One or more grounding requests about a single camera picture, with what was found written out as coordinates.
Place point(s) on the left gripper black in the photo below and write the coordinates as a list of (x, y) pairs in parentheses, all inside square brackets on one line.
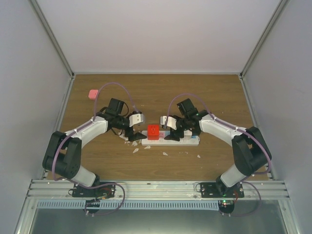
[(134, 137)]

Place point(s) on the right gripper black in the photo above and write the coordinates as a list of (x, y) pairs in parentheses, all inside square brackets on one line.
[(174, 135)]

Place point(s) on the red cube socket adapter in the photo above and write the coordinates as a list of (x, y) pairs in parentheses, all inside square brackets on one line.
[(153, 132)]

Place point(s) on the pink plug adapter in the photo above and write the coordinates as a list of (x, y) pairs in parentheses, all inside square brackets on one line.
[(93, 94)]

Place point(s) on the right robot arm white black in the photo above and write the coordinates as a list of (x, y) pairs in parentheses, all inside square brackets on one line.
[(250, 150)]

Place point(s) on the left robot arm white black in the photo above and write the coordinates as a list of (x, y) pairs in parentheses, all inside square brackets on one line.
[(63, 153)]

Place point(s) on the black plug adapter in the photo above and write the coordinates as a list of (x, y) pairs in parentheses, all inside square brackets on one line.
[(196, 131)]

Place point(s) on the white cartoon cube adapter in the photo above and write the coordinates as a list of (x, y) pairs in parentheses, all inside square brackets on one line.
[(187, 134)]

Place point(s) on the white power strip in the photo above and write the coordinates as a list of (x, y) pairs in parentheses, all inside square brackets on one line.
[(194, 141)]

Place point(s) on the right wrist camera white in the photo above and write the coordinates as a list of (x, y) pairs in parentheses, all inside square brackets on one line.
[(168, 122)]

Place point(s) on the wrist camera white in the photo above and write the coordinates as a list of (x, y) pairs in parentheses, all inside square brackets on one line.
[(136, 119), (168, 122)]

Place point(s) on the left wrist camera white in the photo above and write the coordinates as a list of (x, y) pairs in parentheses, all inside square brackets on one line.
[(136, 119)]

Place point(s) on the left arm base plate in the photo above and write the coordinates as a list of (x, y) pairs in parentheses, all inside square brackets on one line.
[(103, 192)]

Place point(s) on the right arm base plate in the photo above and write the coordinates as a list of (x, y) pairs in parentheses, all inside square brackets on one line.
[(214, 190)]

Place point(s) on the slotted cable duct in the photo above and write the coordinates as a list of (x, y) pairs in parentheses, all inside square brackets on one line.
[(130, 204)]

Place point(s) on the aluminium rail front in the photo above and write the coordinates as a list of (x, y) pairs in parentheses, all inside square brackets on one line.
[(161, 190)]

